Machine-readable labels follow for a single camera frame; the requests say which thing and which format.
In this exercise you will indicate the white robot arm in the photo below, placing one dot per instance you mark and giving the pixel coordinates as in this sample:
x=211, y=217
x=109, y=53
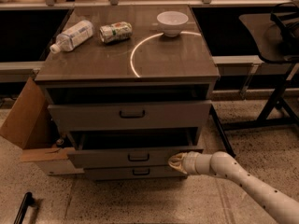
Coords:
x=282, y=208

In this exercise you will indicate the white ceramic bowl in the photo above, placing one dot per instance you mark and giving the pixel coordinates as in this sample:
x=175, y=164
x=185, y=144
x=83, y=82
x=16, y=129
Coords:
x=171, y=23

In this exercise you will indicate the grey drawer cabinet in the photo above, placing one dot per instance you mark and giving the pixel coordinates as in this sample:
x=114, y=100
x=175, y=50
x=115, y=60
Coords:
x=147, y=67

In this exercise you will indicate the clear plastic water bottle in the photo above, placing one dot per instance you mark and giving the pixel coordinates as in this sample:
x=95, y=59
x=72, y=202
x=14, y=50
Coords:
x=72, y=37

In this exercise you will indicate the crushed green drink can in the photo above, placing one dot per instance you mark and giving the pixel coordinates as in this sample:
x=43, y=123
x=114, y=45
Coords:
x=115, y=32

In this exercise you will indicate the brown cardboard box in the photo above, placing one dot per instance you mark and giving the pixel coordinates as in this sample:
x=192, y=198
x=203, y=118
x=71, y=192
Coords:
x=29, y=127

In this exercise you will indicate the padded gripper body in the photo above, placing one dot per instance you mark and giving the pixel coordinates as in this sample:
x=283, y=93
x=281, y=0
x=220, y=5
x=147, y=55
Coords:
x=191, y=162

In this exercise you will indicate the grey drawer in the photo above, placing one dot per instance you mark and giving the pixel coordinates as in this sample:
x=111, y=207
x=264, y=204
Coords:
x=129, y=150
x=100, y=174
x=130, y=116

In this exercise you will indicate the black bar on floor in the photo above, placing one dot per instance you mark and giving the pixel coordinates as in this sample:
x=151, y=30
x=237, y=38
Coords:
x=28, y=200

